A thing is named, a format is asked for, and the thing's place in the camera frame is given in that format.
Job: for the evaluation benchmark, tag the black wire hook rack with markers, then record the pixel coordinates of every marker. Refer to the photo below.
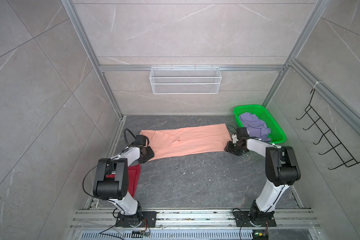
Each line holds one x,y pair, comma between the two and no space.
336,146

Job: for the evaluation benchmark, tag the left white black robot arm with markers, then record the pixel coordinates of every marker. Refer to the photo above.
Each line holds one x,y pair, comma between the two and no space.
127,205

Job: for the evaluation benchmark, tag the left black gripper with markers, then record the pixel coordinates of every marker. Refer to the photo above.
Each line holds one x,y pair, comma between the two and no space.
151,154

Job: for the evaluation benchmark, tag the aluminium rail base frame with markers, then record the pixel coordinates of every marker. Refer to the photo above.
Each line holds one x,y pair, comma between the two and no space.
198,224

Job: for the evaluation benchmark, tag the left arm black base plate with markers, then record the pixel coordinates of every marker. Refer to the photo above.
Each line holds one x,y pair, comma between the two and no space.
147,219

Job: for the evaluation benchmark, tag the green plastic laundry basket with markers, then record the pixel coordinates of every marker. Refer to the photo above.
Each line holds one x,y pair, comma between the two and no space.
276,135

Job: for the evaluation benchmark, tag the white wire mesh shelf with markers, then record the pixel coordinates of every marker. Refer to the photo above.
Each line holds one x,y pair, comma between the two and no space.
185,80

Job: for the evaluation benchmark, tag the salmon pink t shirt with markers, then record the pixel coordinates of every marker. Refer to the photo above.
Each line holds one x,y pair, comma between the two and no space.
187,141

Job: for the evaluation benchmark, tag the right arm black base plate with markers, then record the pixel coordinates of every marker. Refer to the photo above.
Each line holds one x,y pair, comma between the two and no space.
254,219

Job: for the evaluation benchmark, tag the purple t shirt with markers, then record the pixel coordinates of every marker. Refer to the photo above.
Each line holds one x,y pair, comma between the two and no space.
255,127

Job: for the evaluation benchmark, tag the aluminium frame profiles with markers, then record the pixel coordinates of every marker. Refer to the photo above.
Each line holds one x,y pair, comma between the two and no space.
346,112

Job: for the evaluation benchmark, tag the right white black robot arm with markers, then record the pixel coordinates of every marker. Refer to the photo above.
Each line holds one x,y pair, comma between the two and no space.
282,171

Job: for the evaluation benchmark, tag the folded dark red t shirt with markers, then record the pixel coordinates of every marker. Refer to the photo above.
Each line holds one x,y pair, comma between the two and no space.
134,178

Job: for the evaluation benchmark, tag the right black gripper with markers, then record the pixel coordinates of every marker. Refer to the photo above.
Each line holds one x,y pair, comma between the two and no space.
229,148

